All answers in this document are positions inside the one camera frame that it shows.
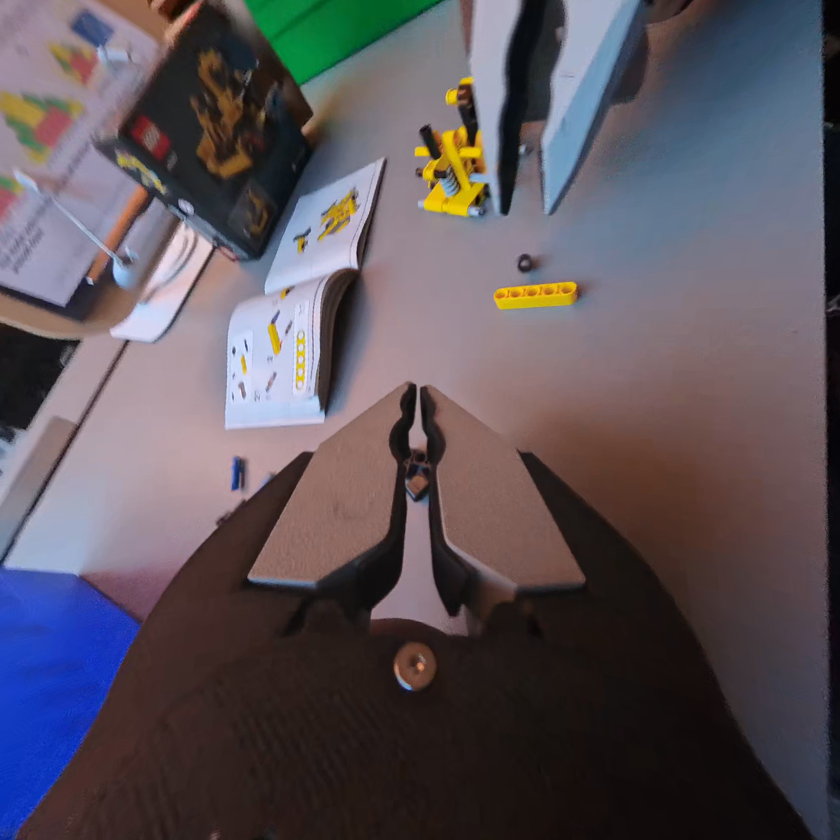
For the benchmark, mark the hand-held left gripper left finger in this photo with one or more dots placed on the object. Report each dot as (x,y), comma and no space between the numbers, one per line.
(328,505)

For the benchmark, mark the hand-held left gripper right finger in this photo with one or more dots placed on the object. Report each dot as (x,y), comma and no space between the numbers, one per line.
(499,512)

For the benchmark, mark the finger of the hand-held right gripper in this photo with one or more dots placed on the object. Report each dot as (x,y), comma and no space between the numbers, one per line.
(492,85)
(590,85)

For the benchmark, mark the black lego connector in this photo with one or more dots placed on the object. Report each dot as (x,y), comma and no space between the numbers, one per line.
(417,487)

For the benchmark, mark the blue lego pin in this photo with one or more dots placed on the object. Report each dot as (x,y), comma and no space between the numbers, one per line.
(237,474)

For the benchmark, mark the yellow lego vehicle model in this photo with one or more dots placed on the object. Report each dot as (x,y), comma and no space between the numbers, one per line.
(453,190)

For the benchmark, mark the yellow lego beam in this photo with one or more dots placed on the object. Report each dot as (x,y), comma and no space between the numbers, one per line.
(564,298)

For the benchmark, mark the lego instruction booklet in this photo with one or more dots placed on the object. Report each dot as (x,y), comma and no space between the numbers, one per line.
(308,262)

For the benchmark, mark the black lego box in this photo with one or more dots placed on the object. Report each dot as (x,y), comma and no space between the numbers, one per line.
(197,85)

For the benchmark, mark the green plastic bin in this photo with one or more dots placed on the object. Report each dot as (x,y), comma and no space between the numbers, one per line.
(328,33)

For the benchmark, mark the white rounded board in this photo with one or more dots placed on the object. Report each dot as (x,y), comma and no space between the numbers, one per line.
(164,295)

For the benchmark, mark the white rod stand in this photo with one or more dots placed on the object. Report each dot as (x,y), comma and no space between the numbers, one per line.
(124,272)

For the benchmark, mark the blue plastic bin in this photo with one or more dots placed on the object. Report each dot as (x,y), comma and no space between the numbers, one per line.
(52,669)

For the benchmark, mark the colourful printed poster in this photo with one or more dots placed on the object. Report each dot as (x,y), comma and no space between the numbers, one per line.
(39,197)

